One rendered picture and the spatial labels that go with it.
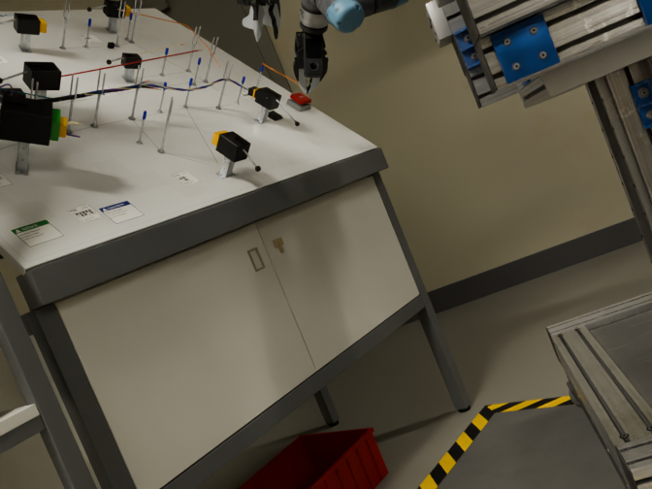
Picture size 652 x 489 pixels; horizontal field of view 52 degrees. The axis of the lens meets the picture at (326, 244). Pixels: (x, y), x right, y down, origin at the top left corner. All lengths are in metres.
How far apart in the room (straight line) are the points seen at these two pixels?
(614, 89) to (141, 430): 1.11
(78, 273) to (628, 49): 1.04
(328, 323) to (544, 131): 2.08
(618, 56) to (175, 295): 0.96
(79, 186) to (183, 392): 0.47
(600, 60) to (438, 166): 2.27
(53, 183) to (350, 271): 0.81
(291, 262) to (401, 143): 1.93
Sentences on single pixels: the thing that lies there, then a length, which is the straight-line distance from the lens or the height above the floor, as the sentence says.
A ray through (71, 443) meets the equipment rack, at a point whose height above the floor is 0.57.
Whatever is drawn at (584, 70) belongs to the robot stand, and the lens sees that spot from 1.30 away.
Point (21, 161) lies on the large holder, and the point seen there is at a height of 1.09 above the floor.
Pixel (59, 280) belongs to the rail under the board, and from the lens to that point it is 1.26.
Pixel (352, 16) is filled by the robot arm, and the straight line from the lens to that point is 1.60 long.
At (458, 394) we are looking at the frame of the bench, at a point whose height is 0.06.
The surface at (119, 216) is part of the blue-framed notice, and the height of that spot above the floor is 0.91.
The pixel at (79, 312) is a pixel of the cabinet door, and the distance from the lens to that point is 1.31.
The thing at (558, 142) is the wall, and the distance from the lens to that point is 3.55.
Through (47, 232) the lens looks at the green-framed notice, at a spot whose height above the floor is 0.92.
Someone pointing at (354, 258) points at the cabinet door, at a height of 0.60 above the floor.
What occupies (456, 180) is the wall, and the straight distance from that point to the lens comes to 3.51.
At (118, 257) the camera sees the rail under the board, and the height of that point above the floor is 0.83.
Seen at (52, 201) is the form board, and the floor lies 0.98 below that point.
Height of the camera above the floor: 0.79
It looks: 4 degrees down
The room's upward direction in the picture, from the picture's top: 22 degrees counter-clockwise
